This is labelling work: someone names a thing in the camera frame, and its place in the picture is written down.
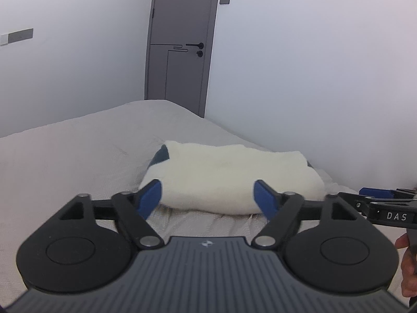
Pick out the person's right hand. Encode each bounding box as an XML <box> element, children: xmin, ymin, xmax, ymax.
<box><xmin>394</xmin><ymin>233</ymin><xmax>417</xmax><ymax>297</ymax></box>

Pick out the grey bedroom door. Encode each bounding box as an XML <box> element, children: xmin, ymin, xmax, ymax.
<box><xmin>144</xmin><ymin>0</ymin><xmax>218</xmax><ymax>117</ymax></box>

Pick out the black door handle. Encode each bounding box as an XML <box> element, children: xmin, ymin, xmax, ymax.
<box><xmin>185</xmin><ymin>42</ymin><xmax>205</xmax><ymax>59</ymax></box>

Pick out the cream white fleece garment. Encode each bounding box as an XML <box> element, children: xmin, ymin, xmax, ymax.
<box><xmin>140</xmin><ymin>141</ymin><xmax>324</xmax><ymax>215</ymax></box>

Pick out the grey wall switch panel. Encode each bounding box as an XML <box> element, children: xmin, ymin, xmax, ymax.
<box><xmin>0</xmin><ymin>28</ymin><xmax>33</xmax><ymax>46</ymax></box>

